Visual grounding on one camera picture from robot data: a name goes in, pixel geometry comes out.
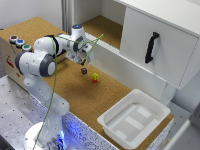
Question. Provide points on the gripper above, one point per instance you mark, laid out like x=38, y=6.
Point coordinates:
x=81, y=54

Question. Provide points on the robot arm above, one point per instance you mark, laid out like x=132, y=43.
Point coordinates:
x=33, y=63

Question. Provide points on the purple block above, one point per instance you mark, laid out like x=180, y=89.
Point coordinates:
x=84, y=70

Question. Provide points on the yellow block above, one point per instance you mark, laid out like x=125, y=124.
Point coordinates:
x=95, y=76

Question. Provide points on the white cabinet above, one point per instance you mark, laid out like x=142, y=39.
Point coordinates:
x=110, y=63

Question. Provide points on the green button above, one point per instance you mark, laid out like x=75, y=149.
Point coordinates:
x=26, y=47

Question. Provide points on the wooden drawer box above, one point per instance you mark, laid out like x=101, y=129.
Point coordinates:
x=30, y=28

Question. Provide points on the blue button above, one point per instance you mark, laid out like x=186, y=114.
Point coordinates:
x=20, y=42

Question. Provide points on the red button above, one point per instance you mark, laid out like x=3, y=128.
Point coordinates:
x=13, y=38

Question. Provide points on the white plastic box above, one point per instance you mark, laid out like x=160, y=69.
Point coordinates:
x=133, y=120

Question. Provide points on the white sliding door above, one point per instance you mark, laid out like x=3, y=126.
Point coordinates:
x=173, y=50

